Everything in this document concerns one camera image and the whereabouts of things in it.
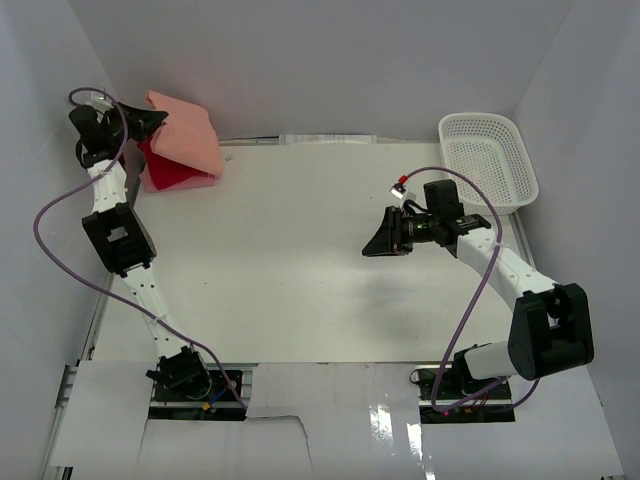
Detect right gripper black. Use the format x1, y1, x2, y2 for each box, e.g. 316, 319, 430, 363
362, 206, 439, 257

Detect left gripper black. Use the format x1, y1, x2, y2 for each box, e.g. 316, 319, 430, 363
105, 101, 169, 146

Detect salmon pink t shirt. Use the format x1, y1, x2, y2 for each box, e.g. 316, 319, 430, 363
146, 90, 224, 178

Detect white perforated plastic basket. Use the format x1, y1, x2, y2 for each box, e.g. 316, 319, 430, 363
438, 112, 539, 215

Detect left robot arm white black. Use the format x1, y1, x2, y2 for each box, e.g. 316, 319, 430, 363
69, 103, 197, 362

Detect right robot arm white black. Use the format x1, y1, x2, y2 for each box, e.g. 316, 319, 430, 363
362, 180, 595, 399

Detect folded light pink t shirt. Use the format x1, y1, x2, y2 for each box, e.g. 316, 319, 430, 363
139, 168, 216, 193

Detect folded red t shirt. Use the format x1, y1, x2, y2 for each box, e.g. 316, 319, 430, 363
137, 140, 212, 189

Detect white paper sheet at back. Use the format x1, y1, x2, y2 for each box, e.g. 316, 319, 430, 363
278, 134, 377, 146

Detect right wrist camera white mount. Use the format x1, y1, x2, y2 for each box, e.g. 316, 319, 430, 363
389, 175, 416, 202

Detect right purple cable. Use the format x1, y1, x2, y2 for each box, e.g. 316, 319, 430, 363
394, 167, 541, 414

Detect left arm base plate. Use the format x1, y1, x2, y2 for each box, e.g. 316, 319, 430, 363
146, 346, 246, 422

